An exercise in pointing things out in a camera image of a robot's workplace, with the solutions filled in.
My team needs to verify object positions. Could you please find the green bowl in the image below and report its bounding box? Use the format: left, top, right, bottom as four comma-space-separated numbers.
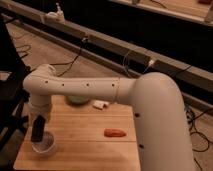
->
67, 96, 89, 105

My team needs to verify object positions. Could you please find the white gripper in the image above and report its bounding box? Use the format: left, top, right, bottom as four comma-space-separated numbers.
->
28, 94, 52, 122

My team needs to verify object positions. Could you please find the white ceramic cup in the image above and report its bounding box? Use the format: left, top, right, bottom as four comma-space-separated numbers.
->
32, 131, 56, 156

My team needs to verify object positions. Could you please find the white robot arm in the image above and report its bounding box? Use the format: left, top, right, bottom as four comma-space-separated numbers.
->
23, 64, 196, 171

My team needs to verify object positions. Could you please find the white object on rail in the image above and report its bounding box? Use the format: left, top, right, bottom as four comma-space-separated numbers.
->
46, 3, 65, 22

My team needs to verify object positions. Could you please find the black eraser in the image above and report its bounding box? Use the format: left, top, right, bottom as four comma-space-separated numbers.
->
31, 115, 45, 142

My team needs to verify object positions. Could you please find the black coiled cable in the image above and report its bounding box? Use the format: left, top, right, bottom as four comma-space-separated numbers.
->
185, 106, 213, 171

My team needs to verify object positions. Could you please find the white cable on rail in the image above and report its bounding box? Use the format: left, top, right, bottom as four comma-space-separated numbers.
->
121, 49, 156, 80

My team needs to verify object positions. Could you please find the black floor cable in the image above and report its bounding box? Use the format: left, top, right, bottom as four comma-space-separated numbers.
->
31, 39, 88, 78

